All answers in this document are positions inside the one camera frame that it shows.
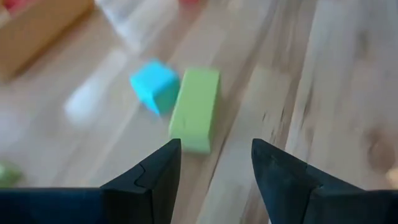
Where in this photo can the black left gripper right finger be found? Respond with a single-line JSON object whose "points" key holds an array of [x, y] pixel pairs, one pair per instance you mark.
{"points": [[289, 193]]}

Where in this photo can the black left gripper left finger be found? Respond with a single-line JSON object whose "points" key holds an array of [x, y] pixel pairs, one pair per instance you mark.
{"points": [[149, 193]]}

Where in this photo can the green wooden block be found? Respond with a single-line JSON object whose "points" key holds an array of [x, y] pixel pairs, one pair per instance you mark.
{"points": [[194, 112], [7, 174]]}

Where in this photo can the small teal cube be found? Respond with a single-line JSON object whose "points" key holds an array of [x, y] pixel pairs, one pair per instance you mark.
{"points": [[155, 85]]}

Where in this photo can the yellow plastic bin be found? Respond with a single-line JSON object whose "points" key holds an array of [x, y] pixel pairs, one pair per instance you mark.
{"points": [[37, 37]]}

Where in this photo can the orange-red wooden block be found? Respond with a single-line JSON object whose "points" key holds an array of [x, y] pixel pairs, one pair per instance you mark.
{"points": [[14, 3]]}

